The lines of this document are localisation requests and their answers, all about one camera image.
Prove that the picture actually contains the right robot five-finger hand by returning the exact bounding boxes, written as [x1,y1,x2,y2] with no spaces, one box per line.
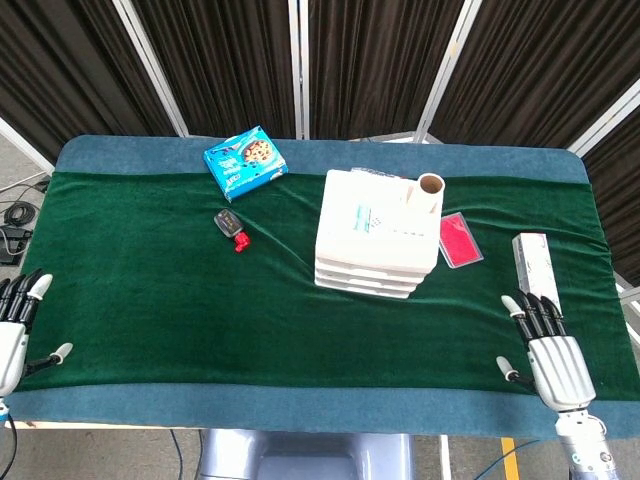
[496,292,596,414]

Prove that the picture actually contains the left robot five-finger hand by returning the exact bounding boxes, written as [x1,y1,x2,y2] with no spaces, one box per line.
[0,268,74,401]

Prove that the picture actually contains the grey robot base column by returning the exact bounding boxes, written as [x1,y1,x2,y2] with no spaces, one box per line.
[197,428,416,480]

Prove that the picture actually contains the black power adapter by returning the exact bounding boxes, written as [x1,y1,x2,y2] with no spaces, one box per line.
[0,224,34,266]

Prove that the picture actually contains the long white floral carton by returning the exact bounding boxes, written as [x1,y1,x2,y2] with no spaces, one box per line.
[511,232,564,319]

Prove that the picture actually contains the red pad in clear case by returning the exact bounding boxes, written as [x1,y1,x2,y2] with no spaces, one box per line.
[438,211,485,270]

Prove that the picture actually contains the green velvet cloth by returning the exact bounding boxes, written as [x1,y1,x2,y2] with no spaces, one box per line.
[17,169,632,401]

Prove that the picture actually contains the dark curtain screen panel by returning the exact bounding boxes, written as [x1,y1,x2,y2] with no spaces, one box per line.
[414,0,640,151]
[112,0,306,140]
[567,79,640,291]
[0,0,176,166]
[299,0,476,144]

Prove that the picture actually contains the white roll with cardboard core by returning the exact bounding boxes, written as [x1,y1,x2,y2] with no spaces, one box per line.
[399,172,446,216]

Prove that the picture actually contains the blue table cover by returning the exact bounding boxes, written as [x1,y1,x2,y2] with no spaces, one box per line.
[4,133,640,441]

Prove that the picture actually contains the small black device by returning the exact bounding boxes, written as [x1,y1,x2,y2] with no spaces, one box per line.
[213,208,245,239]

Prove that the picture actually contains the patterned foil packet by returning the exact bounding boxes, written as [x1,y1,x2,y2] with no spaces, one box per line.
[349,166,404,179]

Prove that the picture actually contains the blue cookie box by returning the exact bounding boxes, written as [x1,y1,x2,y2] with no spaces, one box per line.
[202,124,290,203]

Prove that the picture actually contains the thin black cable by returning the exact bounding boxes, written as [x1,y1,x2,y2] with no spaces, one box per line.
[0,418,19,480]

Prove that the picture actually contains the blue cable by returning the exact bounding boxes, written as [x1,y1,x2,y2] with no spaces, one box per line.
[473,438,544,480]
[168,429,201,480]

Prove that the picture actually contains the black coiled cable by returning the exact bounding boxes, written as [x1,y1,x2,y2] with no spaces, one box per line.
[2,202,37,229]

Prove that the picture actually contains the white plastic storage box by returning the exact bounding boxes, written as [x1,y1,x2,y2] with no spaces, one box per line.
[313,168,444,300]

